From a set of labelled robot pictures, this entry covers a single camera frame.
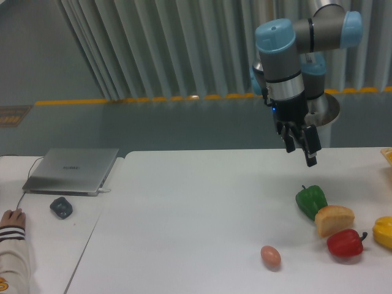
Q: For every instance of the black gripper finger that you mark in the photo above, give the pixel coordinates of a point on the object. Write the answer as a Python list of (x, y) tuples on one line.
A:
[(311, 144), (284, 130)]

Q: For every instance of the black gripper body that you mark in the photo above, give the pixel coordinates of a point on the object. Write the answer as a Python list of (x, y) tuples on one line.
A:
[(293, 109)]

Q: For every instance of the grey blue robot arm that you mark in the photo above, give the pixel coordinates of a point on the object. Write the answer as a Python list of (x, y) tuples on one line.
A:
[(290, 72)]

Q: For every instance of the white striped sleeve forearm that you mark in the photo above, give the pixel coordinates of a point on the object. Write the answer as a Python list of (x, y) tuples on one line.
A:
[(15, 265)]

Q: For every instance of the yellow basket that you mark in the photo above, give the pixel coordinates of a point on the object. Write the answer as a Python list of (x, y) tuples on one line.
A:
[(387, 154)]

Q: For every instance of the person's hand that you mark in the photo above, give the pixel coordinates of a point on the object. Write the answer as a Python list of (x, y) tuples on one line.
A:
[(15, 218)]

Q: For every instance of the green bell pepper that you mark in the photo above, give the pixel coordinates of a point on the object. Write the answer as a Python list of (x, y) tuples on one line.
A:
[(311, 200)]

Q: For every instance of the bread loaf piece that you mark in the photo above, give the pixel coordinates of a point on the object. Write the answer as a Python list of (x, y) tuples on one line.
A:
[(332, 219)]

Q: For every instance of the red bell pepper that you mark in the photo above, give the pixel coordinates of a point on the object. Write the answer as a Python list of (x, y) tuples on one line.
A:
[(346, 243)]

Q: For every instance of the yellow bell pepper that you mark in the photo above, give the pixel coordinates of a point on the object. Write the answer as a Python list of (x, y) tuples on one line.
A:
[(382, 231)]

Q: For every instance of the brown egg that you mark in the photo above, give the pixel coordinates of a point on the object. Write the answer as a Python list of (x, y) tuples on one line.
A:
[(270, 257)]

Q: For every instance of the silver laptop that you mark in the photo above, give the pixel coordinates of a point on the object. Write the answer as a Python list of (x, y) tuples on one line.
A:
[(72, 171)]

